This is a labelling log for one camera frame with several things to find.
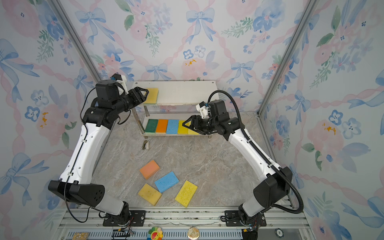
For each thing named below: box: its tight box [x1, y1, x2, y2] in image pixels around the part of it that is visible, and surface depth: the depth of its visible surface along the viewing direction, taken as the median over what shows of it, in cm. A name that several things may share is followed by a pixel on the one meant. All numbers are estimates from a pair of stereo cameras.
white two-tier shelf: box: [131, 80, 218, 140], surface depth 86 cm
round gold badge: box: [187, 226, 200, 240], surface depth 72 cm
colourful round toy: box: [147, 226, 163, 240], surface depth 70 cm
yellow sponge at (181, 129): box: [177, 120, 189, 135], surface depth 102 cm
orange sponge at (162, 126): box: [156, 119, 168, 133], surface depth 103 cm
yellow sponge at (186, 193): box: [174, 180, 198, 208], surface depth 82 cm
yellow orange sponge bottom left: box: [138, 183, 162, 206], surface depth 82 cm
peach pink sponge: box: [139, 160, 160, 180], surface depth 91 cm
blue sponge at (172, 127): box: [166, 119, 179, 135], surface depth 103 cm
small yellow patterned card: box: [72, 232, 89, 240], surface depth 70 cm
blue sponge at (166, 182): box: [154, 171, 179, 193], surface depth 86 cm
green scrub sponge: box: [144, 119, 159, 133], surface depth 103 cm
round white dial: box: [274, 228, 284, 238], surface depth 72 cm
